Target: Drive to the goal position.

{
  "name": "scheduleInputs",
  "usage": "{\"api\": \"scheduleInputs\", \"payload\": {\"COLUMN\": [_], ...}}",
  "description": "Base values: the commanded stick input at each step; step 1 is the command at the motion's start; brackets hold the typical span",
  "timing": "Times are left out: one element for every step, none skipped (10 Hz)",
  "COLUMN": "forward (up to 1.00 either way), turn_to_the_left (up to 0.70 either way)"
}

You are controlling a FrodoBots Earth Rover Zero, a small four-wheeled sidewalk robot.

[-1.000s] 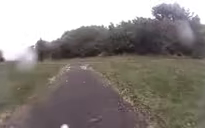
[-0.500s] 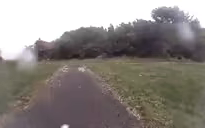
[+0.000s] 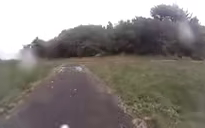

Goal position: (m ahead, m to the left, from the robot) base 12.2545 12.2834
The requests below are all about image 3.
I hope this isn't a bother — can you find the grass field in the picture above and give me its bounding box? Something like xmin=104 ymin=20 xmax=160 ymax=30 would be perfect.
xmin=77 ymin=54 xmax=205 ymax=128

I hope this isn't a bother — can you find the dark asphalt path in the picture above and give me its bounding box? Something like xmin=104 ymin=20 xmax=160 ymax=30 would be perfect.
xmin=0 ymin=64 xmax=135 ymax=128

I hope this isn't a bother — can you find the robot's own part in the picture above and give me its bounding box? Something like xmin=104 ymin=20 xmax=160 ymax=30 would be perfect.
xmin=59 ymin=123 xmax=71 ymax=128

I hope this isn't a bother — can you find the grass verge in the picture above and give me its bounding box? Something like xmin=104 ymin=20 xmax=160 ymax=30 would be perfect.
xmin=0 ymin=59 xmax=61 ymax=114

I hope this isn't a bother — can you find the dense row of trees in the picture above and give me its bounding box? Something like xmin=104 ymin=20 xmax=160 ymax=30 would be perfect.
xmin=22 ymin=3 xmax=205 ymax=61

